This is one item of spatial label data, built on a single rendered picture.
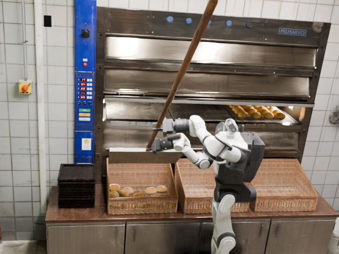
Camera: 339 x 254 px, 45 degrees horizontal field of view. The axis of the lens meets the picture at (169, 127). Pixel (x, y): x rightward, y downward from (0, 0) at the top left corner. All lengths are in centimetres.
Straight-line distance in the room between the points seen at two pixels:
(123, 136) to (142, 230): 81
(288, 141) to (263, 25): 110
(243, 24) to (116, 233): 195
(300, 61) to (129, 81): 147
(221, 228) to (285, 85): 144
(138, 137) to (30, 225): 127
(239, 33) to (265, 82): 50
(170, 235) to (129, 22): 172
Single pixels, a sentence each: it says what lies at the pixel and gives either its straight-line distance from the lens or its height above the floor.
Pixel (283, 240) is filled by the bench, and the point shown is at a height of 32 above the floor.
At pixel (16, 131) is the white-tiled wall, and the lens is 360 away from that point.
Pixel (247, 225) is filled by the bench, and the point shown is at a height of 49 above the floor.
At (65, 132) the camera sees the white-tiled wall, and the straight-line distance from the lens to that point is 355.
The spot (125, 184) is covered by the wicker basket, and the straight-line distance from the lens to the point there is 367.
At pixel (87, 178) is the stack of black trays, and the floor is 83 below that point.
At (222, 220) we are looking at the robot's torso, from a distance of 298.
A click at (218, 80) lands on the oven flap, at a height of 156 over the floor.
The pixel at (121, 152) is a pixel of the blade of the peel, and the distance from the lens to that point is 303.
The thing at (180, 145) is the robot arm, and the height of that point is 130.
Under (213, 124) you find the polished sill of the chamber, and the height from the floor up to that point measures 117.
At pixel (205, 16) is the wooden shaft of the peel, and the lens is 146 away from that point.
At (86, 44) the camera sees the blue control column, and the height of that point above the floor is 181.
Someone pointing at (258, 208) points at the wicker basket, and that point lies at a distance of 358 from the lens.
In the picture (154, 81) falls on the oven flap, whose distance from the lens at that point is 343.
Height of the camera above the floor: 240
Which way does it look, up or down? 21 degrees down
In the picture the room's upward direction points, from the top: 5 degrees clockwise
